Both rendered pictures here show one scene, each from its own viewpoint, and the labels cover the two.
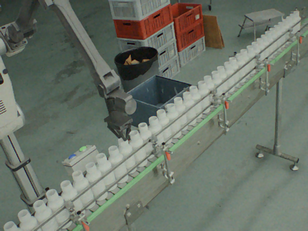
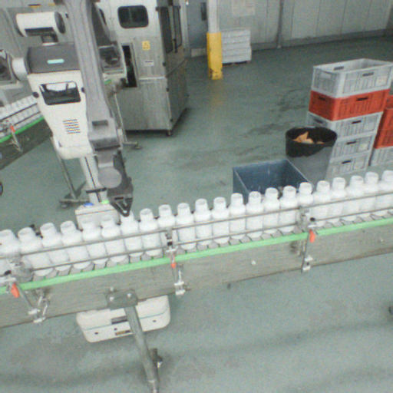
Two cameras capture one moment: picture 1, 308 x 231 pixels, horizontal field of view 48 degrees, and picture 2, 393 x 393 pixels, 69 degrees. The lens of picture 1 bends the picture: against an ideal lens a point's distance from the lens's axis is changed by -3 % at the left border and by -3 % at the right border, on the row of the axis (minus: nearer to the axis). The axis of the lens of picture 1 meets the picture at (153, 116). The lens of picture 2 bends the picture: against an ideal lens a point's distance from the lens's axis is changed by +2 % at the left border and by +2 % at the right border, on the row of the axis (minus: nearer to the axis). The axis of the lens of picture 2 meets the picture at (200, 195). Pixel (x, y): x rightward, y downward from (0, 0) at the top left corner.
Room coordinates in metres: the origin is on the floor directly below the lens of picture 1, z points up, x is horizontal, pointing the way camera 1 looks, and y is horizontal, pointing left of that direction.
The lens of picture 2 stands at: (0.71, -0.46, 1.68)
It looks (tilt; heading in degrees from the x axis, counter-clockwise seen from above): 33 degrees down; 35
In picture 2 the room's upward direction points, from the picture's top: 5 degrees counter-clockwise
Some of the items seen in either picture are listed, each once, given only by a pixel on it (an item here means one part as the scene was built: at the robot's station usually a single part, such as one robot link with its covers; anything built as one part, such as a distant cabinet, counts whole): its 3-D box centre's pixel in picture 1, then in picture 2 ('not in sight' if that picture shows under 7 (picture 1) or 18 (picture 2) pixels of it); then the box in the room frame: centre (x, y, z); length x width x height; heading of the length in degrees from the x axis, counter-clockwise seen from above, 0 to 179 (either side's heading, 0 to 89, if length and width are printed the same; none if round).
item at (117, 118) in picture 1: (116, 114); (117, 180); (1.17, 0.14, 1.29); 0.10 x 0.07 x 0.07; 42
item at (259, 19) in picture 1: (260, 26); not in sight; (4.62, -1.71, 0.21); 0.61 x 0.47 x 0.41; 5
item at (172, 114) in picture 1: (173, 120); (220, 220); (1.36, -0.08, 1.08); 0.06 x 0.06 x 0.17
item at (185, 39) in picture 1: (179, 34); (389, 129); (4.54, -0.55, 0.33); 0.61 x 0.41 x 0.22; 135
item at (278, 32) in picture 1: (276, 38); not in sight; (2.08, -0.88, 1.08); 0.06 x 0.06 x 0.17
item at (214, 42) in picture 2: not in sight; (214, 56); (8.10, 3.79, 0.55); 0.40 x 0.40 x 1.10; 42
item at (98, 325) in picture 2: not in sight; (124, 274); (1.48, 0.74, 0.24); 0.68 x 0.53 x 0.41; 42
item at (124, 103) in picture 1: (119, 95); (109, 156); (1.14, 0.11, 1.38); 0.12 x 0.09 x 0.12; 43
